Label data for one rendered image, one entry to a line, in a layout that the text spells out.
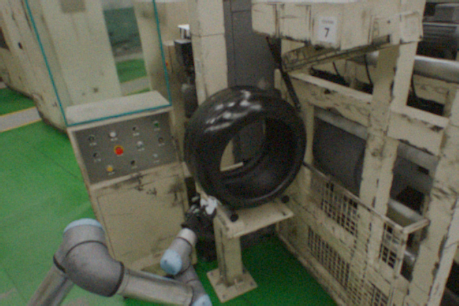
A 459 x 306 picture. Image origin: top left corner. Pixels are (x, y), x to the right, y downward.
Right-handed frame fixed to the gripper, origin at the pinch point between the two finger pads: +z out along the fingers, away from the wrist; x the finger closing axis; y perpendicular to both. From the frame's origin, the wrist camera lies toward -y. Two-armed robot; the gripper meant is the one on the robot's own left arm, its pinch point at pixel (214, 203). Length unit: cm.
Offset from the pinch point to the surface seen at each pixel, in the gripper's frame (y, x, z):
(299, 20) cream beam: 51, -48, 39
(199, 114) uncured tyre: 33.7, -0.1, 19.4
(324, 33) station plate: 46, -57, 29
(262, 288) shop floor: -103, 34, 33
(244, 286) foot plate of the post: -97, 44, 29
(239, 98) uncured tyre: 34.1, -19.4, 23.7
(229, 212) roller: -12.1, 1.7, 7.3
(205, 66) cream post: 47, 2, 44
